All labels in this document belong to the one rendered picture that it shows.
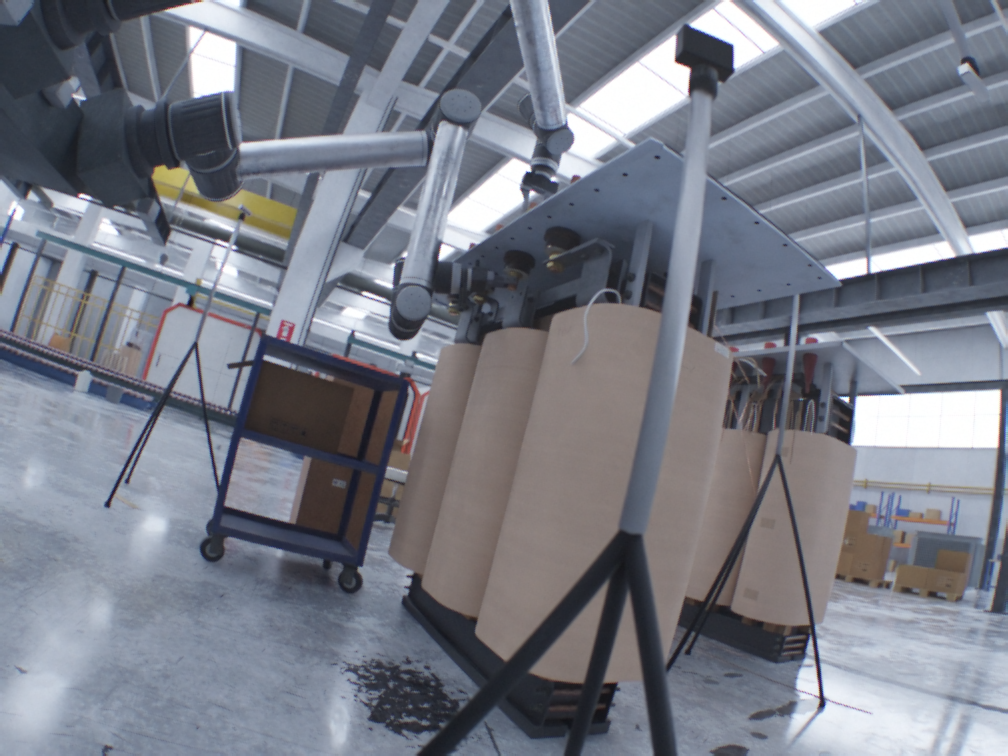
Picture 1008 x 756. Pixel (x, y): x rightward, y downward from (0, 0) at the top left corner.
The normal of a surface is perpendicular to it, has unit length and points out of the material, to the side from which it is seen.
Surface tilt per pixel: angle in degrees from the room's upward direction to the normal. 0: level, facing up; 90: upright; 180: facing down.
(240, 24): 90
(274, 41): 90
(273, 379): 90
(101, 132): 90
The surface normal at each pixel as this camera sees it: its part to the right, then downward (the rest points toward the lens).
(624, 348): -0.25, -0.24
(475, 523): -0.51, -0.28
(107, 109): 0.30, -0.10
